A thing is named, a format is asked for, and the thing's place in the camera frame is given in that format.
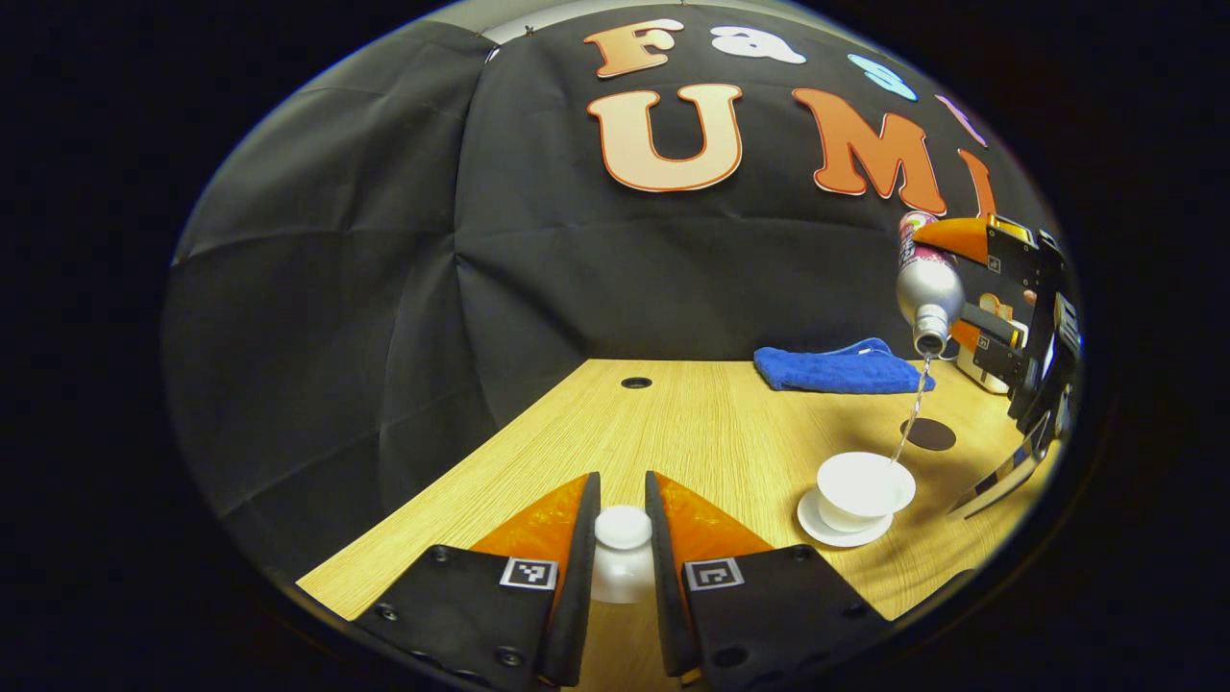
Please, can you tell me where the black backdrop cloth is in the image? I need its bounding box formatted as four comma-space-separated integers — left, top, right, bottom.
163, 3, 1058, 582

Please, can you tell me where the blue towel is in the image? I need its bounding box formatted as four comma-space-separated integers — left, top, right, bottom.
753, 337, 936, 395

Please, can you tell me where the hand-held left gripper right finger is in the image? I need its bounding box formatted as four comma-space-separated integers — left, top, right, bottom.
644, 471, 893, 688

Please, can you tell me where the white saucer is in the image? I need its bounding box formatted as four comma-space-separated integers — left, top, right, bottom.
797, 485, 897, 550

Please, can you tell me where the dark brown round coaster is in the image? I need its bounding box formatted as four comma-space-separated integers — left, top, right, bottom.
900, 417, 958, 453

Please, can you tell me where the silver water bottle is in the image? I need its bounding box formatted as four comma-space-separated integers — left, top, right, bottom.
896, 211, 967, 358

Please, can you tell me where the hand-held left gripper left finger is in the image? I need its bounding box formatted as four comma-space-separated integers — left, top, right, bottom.
350, 471, 603, 692

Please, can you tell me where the white teacup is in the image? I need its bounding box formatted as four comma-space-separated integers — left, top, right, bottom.
817, 452, 917, 534

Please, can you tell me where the white teacup lid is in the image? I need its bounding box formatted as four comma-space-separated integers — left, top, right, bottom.
589, 505, 658, 605

